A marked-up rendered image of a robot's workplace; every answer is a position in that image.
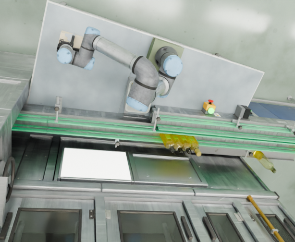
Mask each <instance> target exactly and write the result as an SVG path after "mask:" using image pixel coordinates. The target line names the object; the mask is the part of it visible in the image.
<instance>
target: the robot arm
mask: <svg viewBox="0 0 295 242"><path fill-rule="evenodd" d="M65 36H66V37H67V38H68V41H69V42H66V41H64V39H61V38H60V40H59V43H58V46H57V59H58V61H59V62H60V63H62V64H71V65H74V66H77V67H80V68H83V69H86V70H92V68H93V66H94V63H95V58H94V57H93V54H94V50H97V51H98V52H100V53H102V54H104V55H105V56H107V57H109V58H111V59H112V60H114V61H116V62H118V63H120V64H121V65H123V66H125V67H127V68H128V69H130V70H131V71H132V73H133V74H135V79H134V82H133V84H132V87H131V89H130V92H129V94H128V96H127V99H126V104H127V105H128V106H130V107H132V108H134V109H136V110H138V111H141V112H146V111H147V109H148V107H149V105H150V103H152V102H153V101H154V100H155V97H160V98H166V97H167V96H168V94H169V93H170V90H171V87H172V85H173V83H174V81H175V79H176V76H177V75H179V74H180V73H181V71H182V69H183V63H182V61H181V59H180V58H179V57H178V54H177V52H176V50H175V49H174V48H172V47H169V46H164V47H161V48H160V49H159V50H158V51H157V53H156V55H155V62H156V64H157V65H158V66H159V68H160V69H159V71H158V72H157V70H156V68H155V66H154V65H153V64H152V62H151V61H150V60H148V59H147V58H145V57H143V56H137V55H135V54H133V53H131V52H129V51H128V50H126V49H124V48H122V47H120V46H118V45H116V44H115V43H113V42H111V41H109V40H107V39H105V38H103V37H102V36H100V31H99V30H98V29H96V28H93V27H90V26H88V27H87V28H86V31H85V33H84V37H83V40H82V43H81V46H80V48H73V46H74V38H75V34H74V33H73V34H65Z"/></svg>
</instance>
